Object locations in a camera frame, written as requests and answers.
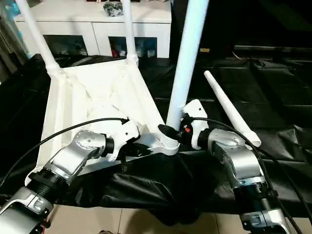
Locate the white plastic table leg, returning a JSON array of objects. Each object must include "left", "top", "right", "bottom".
[
  {"left": 204, "top": 70, "right": 262, "bottom": 148},
  {"left": 160, "top": 0, "right": 211, "bottom": 149},
  {"left": 17, "top": 0, "right": 63, "bottom": 75},
  {"left": 121, "top": 0, "right": 140, "bottom": 65}
]

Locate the white sideboard cabinet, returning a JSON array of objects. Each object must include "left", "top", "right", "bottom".
[{"left": 14, "top": 0, "right": 173, "bottom": 59}]

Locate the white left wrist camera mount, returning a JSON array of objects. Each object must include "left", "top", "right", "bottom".
[{"left": 107, "top": 119, "right": 141, "bottom": 163}]

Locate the long black bar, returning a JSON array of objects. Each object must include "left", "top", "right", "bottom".
[{"left": 234, "top": 45, "right": 312, "bottom": 52}]

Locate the grey tripod stand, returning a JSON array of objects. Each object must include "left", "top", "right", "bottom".
[{"left": 0, "top": 14, "right": 15, "bottom": 74}]

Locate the white pole with blue ribbon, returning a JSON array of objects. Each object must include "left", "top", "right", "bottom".
[{"left": 4, "top": 4, "right": 32, "bottom": 59}]

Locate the white plastic table top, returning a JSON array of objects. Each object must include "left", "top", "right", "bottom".
[{"left": 25, "top": 58, "right": 181, "bottom": 186}]

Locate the bag of black parts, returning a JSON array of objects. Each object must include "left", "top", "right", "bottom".
[{"left": 103, "top": 1, "right": 125, "bottom": 18}]

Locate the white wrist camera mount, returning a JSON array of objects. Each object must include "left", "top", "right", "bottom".
[
  {"left": 182, "top": 99, "right": 209, "bottom": 150},
  {"left": 107, "top": 119, "right": 141, "bottom": 163}
]

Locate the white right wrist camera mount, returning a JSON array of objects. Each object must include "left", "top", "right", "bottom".
[{"left": 182, "top": 99, "right": 209, "bottom": 150}]

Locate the black glossy mat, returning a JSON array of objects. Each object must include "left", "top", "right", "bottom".
[{"left": 0, "top": 53, "right": 312, "bottom": 227}]

